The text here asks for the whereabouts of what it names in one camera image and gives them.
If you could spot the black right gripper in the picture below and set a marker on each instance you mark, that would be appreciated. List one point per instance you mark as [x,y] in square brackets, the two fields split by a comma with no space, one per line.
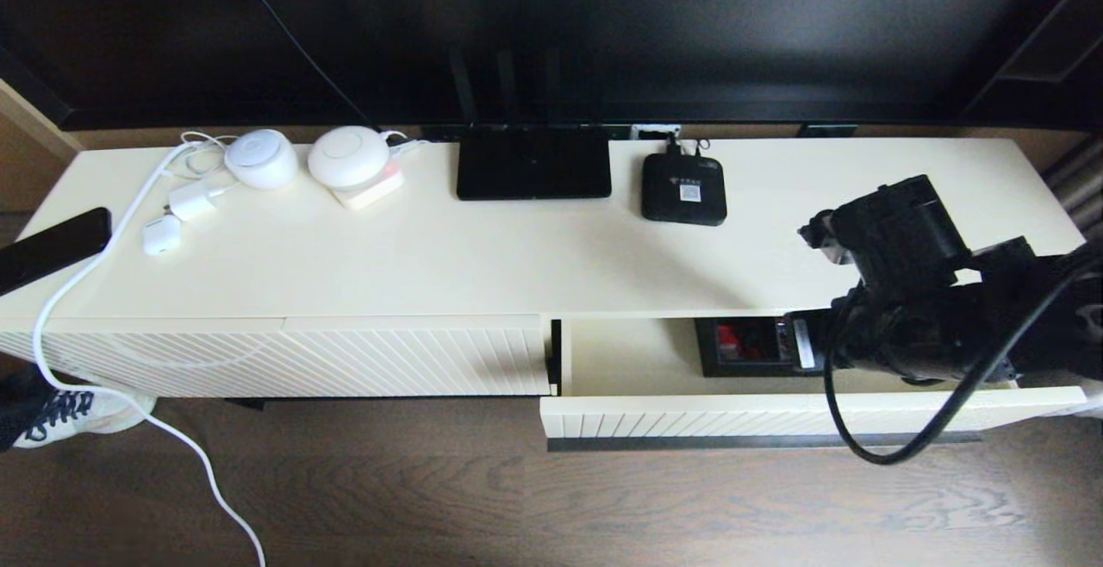
[905,235]

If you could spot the black organizer box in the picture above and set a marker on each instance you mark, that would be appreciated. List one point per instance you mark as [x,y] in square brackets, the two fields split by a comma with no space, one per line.
[707,352]

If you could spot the cream fluted drawer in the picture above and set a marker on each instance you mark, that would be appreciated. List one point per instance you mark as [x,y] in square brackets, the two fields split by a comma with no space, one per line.
[655,416]

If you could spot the white ribbed cabinet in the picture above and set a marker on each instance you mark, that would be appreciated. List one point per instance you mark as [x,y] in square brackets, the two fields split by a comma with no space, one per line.
[517,265]

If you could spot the black television foot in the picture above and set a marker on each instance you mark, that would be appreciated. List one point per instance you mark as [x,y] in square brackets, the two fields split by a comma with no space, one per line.
[827,130]

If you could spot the dark red-blue packet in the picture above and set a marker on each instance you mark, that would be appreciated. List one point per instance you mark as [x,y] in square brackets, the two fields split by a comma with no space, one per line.
[782,343]

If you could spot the red packet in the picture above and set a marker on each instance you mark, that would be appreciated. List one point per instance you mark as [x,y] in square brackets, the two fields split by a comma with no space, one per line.
[737,343]

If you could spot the black set-top box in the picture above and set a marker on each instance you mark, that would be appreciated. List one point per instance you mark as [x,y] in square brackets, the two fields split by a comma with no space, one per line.
[681,205]

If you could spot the black side shelf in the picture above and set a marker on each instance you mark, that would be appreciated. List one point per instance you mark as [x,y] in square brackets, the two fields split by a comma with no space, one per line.
[1060,59]

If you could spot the black router with antennas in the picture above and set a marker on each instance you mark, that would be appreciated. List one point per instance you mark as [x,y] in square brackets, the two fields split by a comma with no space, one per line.
[534,166]

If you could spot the black television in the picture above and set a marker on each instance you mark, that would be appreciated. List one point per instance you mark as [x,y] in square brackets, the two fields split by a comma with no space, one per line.
[603,33]

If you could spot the cream fluted cabinet front panel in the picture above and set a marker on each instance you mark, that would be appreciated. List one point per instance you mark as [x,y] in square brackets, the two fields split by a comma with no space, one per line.
[172,360]
[414,360]

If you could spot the white pink square base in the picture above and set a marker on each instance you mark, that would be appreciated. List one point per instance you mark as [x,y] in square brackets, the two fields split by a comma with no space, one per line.
[379,192]

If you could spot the white round dome device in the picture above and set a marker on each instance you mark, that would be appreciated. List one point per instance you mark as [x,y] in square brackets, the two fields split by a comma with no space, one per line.
[349,158]

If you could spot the small white round speaker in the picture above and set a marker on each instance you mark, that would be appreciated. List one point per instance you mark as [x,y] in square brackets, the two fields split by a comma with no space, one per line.
[258,162]

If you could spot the white charger adapter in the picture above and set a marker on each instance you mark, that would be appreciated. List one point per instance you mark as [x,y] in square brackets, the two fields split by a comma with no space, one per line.
[191,202]

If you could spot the small white charger cube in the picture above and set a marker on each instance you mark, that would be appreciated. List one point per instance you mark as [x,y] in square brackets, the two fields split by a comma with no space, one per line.
[161,235]

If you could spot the white sneaker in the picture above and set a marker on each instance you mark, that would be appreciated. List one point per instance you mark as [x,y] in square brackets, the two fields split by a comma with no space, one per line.
[103,416]

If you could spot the black smartphone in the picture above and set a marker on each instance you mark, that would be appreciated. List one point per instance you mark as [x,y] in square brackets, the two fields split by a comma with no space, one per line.
[52,248]

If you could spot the dark trouser leg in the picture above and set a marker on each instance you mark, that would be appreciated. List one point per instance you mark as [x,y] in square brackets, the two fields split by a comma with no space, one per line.
[21,408]

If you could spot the white wall socket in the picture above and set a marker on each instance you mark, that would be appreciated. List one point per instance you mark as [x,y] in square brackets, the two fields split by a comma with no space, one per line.
[646,131]

